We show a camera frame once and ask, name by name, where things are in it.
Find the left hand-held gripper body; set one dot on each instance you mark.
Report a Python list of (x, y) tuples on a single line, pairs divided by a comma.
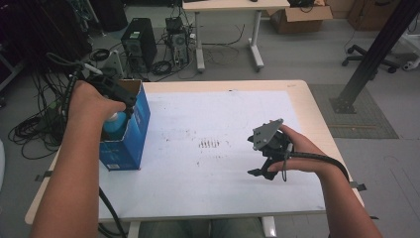
[(112, 89)]

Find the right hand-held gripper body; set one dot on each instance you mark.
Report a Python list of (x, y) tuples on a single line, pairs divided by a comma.
[(269, 137)]

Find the blue plastic bottle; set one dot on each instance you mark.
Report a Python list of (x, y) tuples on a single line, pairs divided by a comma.
[(117, 125)]

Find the blue cardboard box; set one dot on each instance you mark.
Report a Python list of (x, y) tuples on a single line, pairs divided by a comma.
[(132, 139)]

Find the person's left hand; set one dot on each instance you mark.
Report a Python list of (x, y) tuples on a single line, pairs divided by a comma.
[(87, 109)]

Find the person's right hand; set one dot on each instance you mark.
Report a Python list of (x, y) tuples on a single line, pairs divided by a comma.
[(307, 158)]

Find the white table mat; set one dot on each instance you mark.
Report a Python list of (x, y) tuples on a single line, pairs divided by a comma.
[(214, 178)]

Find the white table leg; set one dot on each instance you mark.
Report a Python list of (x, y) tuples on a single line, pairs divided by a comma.
[(132, 230), (268, 227)]

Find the black computer tower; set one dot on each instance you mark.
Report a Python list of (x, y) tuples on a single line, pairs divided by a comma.
[(140, 43)]

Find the open grey computer tower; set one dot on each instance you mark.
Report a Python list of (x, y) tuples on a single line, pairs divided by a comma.
[(178, 43)]

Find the black table clamp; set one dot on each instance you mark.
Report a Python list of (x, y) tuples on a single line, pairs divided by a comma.
[(43, 176), (359, 186)]

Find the grey floor mat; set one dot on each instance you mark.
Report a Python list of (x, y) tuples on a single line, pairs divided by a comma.
[(366, 122)]

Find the open brown cardboard box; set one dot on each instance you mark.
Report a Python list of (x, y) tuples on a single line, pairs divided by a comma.
[(297, 20)]

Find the black office chair base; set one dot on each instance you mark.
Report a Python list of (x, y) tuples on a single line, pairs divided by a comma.
[(361, 58)]

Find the black metal stand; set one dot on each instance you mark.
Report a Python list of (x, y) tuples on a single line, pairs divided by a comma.
[(376, 56)]

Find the white desk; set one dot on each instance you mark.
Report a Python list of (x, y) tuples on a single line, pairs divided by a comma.
[(231, 5)]

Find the closed brown cardboard box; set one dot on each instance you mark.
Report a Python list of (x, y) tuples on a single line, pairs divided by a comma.
[(369, 15)]

